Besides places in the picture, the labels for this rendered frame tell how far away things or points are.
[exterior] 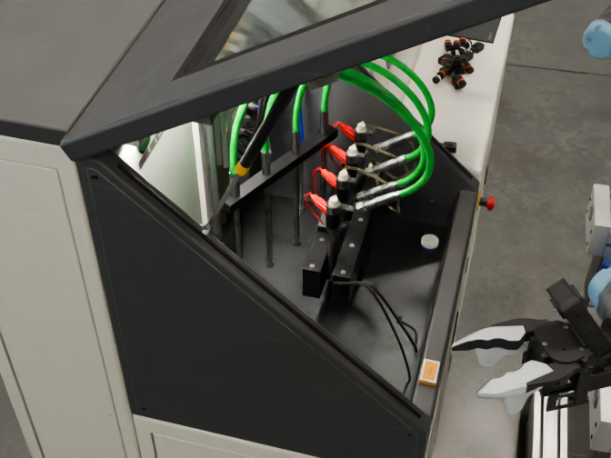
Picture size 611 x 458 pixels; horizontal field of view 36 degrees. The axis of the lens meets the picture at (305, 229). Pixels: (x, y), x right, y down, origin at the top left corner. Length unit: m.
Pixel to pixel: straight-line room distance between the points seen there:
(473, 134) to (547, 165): 1.54
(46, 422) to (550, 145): 2.43
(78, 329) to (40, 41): 0.52
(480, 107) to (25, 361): 1.20
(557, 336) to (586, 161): 2.67
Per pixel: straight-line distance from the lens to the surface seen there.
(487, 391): 1.10
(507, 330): 1.17
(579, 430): 2.67
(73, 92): 1.48
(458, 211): 2.07
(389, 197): 1.74
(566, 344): 1.16
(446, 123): 2.25
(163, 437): 1.94
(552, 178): 3.70
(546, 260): 3.36
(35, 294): 1.73
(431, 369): 1.75
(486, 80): 2.41
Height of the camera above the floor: 2.33
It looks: 44 degrees down
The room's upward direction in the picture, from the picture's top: straight up
